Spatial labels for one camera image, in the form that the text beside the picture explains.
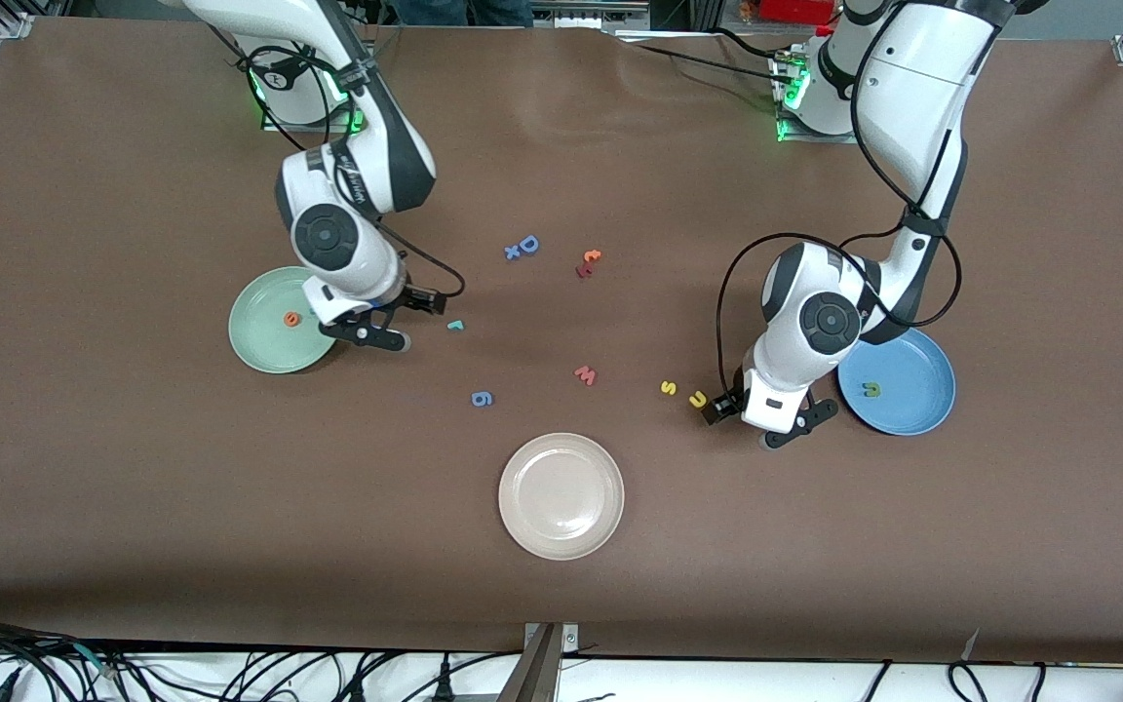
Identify black floor cable tangle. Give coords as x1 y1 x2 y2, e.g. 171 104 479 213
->
0 612 138 702

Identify grey metal device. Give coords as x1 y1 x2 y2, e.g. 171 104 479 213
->
534 0 650 30

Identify black base supply cables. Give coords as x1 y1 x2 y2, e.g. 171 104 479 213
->
617 27 801 87

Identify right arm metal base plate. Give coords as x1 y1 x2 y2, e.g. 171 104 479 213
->
262 88 368 133

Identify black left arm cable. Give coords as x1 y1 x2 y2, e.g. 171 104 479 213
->
716 0 962 396

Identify green plate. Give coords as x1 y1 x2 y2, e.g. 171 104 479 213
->
228 266 345 375

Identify blue plate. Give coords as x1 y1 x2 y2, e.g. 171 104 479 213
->
836 325 957 437

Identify beige plate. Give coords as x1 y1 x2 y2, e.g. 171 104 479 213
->
498 433 626 562

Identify metal table edge bracket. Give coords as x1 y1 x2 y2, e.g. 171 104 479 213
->
498 622 580 702

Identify black looped floor cable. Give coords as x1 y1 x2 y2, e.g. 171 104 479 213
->
949 661 989 702

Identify red box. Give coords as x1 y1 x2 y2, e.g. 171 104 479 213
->
756 0 840 25

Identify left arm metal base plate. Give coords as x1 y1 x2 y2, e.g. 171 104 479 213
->
774 54 860 145

